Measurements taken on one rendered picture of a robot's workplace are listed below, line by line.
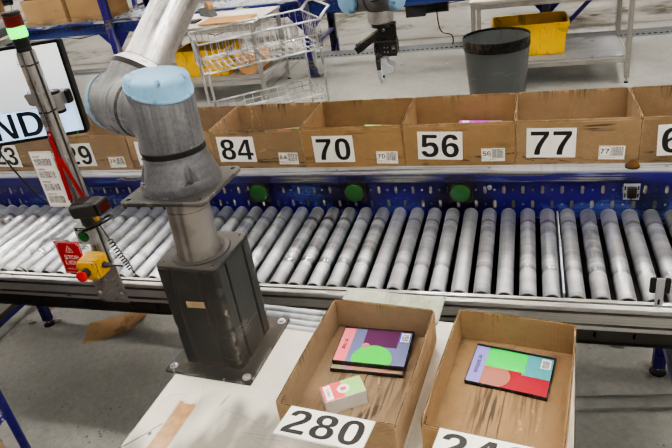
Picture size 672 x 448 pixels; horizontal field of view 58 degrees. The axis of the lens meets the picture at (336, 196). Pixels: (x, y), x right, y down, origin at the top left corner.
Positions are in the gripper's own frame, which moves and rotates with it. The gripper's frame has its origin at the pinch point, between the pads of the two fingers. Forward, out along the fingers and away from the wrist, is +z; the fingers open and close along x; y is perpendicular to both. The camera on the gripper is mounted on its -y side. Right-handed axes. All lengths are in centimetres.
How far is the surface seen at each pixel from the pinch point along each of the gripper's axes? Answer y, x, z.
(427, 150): 16.5, -15.4, 23.6
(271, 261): -35, -56, 43
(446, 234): 23, -41, 43
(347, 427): 7, -133, 30
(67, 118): -94, -54, -12
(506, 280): 41, -67, 42
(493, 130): 39.6, -16.8, 16.4
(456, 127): 27.1, -16.0, 14.9
